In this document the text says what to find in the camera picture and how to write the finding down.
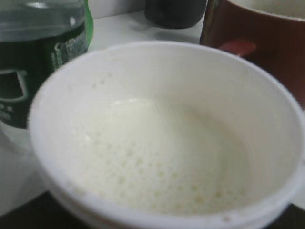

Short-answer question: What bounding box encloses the yellow paper cup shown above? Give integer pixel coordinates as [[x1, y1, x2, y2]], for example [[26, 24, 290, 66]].
[[28, 41, 305, 229]]

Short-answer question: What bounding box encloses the black ceramic mug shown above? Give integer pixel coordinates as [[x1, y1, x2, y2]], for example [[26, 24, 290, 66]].
[[144, 0, 207, 29]]

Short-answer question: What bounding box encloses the green soda bottle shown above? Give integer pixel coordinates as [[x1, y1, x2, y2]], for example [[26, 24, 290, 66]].
[[84, 0, 94, 51]]

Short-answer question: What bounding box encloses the clear water bottle green label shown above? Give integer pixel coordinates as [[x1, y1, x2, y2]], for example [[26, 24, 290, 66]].
[[0, 0, 88, 129]]

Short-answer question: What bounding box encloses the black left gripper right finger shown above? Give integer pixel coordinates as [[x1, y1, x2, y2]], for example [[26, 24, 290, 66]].
[[285, 204, 305, 229]]

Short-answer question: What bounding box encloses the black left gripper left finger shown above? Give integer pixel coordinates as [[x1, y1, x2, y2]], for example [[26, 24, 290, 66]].
[[0, 192, 83, 229]]

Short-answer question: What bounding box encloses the red ceramic mug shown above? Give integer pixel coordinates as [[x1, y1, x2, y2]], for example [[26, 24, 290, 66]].
[[200, 0, 305, 108]]

